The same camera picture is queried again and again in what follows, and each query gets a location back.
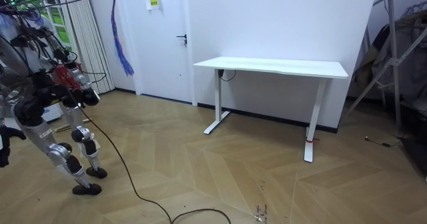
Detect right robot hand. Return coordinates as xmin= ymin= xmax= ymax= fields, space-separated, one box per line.
xmin=70 ymin=86 xmax=101 ymax=108

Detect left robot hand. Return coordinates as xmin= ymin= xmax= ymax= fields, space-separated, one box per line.
xmin=0 ymin=125 xmax=27 ymax=169

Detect red object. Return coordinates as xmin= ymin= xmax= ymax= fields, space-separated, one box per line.
xmin=54 ymin=63 xmax=81 ymax=89

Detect robot legs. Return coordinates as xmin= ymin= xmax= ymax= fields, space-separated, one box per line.
xmin=12 ymin=95 xmax=109 ymax=197

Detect white box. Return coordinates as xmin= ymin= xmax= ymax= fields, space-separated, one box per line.
xmin=41 ymin=102 xmax=65 ymax=123

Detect wooden stick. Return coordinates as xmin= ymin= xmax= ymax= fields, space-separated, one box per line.
xmin=53 ymin=117 xmax=91 ymax=133

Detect white pleated curtain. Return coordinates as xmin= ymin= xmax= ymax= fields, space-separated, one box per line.
xmin=55 ymin=0 xmax=115 ymax=95

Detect white framed window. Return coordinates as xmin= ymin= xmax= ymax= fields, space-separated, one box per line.
xmin=0 ymin=0 xmax=73 ymax=51

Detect robot body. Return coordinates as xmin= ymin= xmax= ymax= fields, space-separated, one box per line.
xmin=0 ymin=0 xmax=73 ymax=127

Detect white door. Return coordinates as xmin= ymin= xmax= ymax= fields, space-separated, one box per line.
xmin=123 ymin=0 xmax=195 ymax=104

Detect white desk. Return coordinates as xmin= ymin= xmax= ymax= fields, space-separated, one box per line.
xmin=193 ymin=56 xmax=350 ymax=163

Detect grey metal clothes rack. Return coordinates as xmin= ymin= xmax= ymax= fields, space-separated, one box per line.
xmin=342 ymin=0 xmax=427 ymax=132

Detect hanging clothes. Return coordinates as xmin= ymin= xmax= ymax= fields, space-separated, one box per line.
xmin=353 ymin=2 xmax=427 ymax=113

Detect cable bundle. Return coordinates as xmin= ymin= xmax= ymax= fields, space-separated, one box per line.
xmin=0 ymin=0 xmax=135 ymax=77

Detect black desk cable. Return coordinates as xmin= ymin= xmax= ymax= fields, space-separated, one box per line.
xmin=218 ymin=69 xmax=237 ymax=83

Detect thin black floor cable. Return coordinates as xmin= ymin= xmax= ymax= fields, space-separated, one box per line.
xmin=364 ymin=135 xmax=403 ymax=149

